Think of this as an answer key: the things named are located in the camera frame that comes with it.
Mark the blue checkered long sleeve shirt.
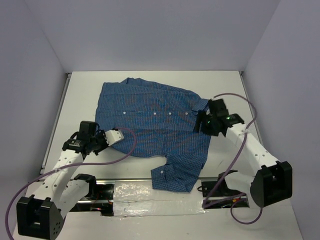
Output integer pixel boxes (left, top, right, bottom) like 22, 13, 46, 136
95, 78, 211, 193

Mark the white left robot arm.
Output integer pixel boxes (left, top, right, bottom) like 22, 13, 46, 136
16, 121, 107, 240

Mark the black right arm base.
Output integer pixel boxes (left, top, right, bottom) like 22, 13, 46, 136
197, 173, 246, 210

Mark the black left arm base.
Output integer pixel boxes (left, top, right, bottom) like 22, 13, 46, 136
70, 182, 115, 217

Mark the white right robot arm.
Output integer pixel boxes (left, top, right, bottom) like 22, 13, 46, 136
194, 98, 293, 208

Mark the white taped cover sheet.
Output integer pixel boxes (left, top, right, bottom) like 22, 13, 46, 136
113, 180, 206, 217

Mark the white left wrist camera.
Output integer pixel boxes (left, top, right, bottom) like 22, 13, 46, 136
104, 128, 124, 146

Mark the aluminium table edge rail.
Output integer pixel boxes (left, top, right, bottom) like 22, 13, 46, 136
39, 72, 72, 176

